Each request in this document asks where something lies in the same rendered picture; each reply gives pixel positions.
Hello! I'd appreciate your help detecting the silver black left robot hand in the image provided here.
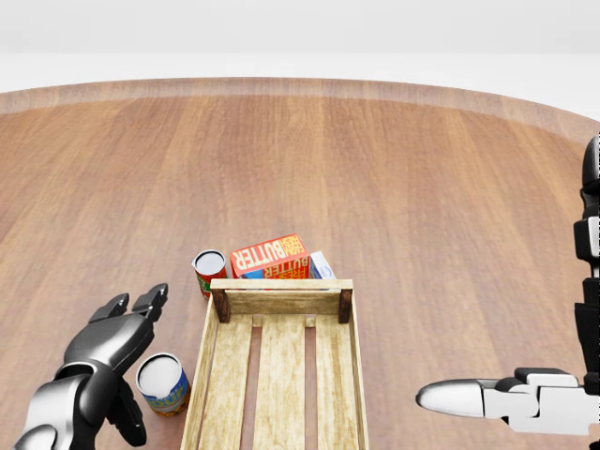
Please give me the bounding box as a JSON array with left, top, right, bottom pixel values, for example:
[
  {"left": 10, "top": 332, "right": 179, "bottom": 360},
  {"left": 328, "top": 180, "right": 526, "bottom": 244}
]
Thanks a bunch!
[{"left": 64, "top": 282, "right": 170, "bottom": 447}]

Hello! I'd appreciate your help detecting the red green tin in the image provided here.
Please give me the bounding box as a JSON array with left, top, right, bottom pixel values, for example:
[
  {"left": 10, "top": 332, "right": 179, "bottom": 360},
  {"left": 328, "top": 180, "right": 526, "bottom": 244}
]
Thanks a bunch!
[{"left": 191, "top": 248, "right": 229, "bottom": 300}]

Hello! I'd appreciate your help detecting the red butter box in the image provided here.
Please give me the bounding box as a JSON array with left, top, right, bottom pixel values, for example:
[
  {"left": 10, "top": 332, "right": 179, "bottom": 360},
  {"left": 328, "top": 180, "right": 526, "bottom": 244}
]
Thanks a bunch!
[{"left": 229, "top": 232, "right": 311, "bottom": 280}]

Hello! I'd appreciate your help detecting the blue yellow soup tin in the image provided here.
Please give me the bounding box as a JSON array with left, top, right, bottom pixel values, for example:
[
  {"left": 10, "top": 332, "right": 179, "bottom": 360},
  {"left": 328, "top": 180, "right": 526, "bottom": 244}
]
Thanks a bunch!
[{"left": 135, "top": 352, "right": 192, "bottom": 418}]

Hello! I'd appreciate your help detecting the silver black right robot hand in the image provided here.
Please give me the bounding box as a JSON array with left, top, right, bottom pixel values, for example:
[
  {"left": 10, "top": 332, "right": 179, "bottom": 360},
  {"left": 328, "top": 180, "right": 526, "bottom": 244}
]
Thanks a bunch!
[{"left": 415, "top": 134, "right": 600, "bottom": 450}]

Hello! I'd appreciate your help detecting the white blue box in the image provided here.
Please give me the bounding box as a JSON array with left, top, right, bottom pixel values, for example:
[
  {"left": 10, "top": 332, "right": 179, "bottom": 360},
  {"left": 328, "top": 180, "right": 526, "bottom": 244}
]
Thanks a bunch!
[{"left": 308, "top": 250, "right": 338, "bottom": 281}]

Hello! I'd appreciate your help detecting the wooden slat tray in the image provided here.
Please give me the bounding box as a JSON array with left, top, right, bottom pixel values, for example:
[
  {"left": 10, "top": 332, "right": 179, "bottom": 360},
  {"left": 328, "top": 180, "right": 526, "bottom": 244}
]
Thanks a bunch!
[{"left": 179, "top": 277, "right": 371, "bottom": 450}]

